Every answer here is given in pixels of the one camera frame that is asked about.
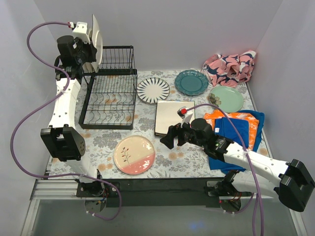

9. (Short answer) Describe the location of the cream square plate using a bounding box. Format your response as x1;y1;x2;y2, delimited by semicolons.
92;14;103;72

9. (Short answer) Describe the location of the white black rimmed square plate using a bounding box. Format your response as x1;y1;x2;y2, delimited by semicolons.
155;100;195;133

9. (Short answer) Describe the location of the pink round plate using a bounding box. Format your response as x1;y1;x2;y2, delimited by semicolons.
113;135;156;175

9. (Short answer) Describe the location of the white blue striped plate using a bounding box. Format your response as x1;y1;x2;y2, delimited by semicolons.
136;77;170;104

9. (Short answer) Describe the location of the teal scalloped plate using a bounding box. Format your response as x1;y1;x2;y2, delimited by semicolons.
174;70;209;96

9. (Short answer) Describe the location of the mint green plate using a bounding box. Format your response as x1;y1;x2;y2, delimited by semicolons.
209;86;244;113

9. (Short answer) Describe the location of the white green rimmed plate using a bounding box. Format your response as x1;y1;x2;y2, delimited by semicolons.
82;62;95;73

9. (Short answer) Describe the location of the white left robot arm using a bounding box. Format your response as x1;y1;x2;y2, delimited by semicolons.
40;34;105;197

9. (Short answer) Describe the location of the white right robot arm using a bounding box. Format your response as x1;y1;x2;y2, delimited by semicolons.
160;118;315;212

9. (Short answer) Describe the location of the floral table mat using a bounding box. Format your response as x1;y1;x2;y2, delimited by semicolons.
49;70;255;179

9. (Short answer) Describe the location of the orange white cloth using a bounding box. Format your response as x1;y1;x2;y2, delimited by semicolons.
204;109;260;150

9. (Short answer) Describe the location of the blue cloth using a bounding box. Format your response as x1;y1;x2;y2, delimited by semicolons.
208;110;265;174

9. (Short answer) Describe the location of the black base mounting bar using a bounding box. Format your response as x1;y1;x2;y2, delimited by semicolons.
76;177;244;208

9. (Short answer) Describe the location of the pink navy patterned cloth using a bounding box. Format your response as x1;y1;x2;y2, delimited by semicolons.
201;50;257;88

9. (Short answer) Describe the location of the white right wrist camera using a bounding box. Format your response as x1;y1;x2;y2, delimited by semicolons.
177;107;194;127

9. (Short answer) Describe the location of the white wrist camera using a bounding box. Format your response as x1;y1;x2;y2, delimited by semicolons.
177;107;194;127
68;22;92;44

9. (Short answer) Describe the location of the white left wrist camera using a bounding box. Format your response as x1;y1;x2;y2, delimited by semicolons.
68;22;92;44

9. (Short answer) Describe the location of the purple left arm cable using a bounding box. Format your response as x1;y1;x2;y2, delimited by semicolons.
9;21;123;221

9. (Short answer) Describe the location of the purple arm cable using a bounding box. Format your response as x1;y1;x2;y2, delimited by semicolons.
184;103;265;236
9;21;123;221

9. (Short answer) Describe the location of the black wire dish rack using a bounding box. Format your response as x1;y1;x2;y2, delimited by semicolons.
78;45;138;130

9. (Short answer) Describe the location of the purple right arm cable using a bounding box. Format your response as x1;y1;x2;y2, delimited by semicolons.
184;103;265;236

